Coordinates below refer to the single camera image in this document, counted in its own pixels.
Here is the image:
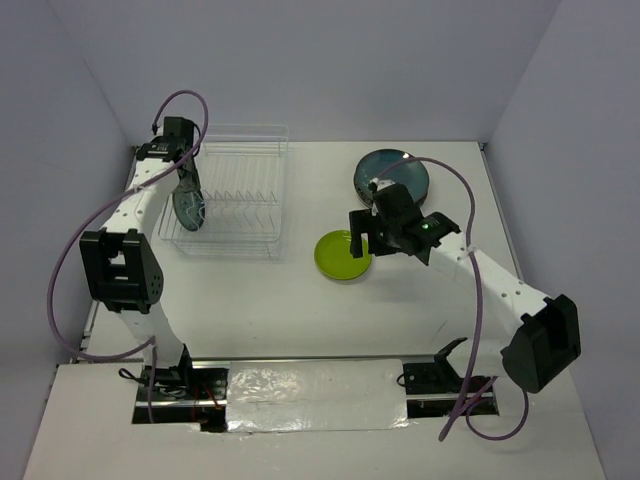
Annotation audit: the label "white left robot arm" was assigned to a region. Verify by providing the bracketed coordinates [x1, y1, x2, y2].
[79, 117, 205, 399]

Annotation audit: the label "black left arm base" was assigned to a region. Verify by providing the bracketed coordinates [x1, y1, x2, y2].
[118, 366, 229, 433]

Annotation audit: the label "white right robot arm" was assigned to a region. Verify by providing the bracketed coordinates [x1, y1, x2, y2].
[349, 179, 581, 394]

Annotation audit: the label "blue white floral plate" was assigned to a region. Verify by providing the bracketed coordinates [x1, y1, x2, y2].
[355, 186, 428, 208]

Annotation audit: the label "lime green plate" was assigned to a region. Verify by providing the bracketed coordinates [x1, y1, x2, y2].
[314, 230, 372, 281]

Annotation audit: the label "clear wire dish rack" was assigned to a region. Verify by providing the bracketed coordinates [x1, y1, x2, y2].
[155, 124, 289, 260]

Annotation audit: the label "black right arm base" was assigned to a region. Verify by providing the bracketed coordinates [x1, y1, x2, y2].
[397, 357, 501, 419]

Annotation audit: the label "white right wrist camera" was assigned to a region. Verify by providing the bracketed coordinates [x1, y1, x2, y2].
[368, 177, 396, 193]

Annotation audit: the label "silver foil sheet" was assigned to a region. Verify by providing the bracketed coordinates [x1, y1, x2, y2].
[226, 359, 409, 433]

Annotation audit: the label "dark green plate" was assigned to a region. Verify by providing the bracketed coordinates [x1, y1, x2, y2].
[353, 149, 430, 193]
[172, 169, 205, 232]

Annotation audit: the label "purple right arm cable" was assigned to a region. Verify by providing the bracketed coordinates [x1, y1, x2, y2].
[372, 157, 531, 444]

